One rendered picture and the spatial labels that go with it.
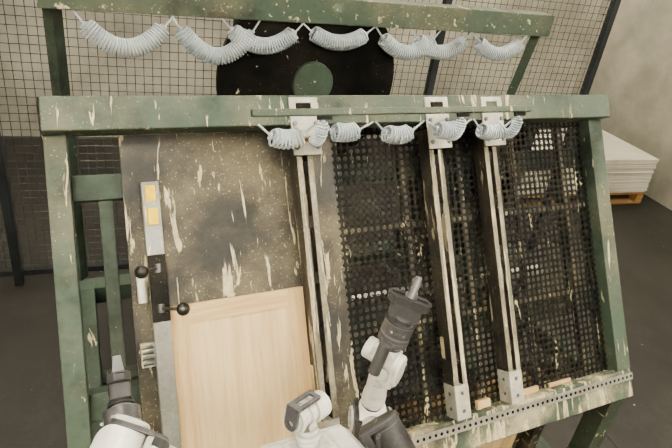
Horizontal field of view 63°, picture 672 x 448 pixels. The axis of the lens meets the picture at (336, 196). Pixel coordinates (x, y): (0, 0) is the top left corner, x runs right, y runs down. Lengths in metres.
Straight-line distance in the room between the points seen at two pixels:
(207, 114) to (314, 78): 0.73
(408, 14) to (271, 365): 1.51
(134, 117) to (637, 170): 5.97
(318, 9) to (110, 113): 0.95
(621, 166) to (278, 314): 5.35
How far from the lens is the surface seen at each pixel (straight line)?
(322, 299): 1.84
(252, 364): 1.85
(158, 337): 1.76
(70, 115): 1.70
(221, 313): 1.80
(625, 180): 6.89
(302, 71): 2.31
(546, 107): 2.42
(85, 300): 2.78
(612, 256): 2.69
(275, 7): 2.19
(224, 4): 2.14
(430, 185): 2.06
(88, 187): 1.81
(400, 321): 1.54
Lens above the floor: 2.48
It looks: 27 degrees down
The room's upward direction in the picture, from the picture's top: 8 degrees clockwise
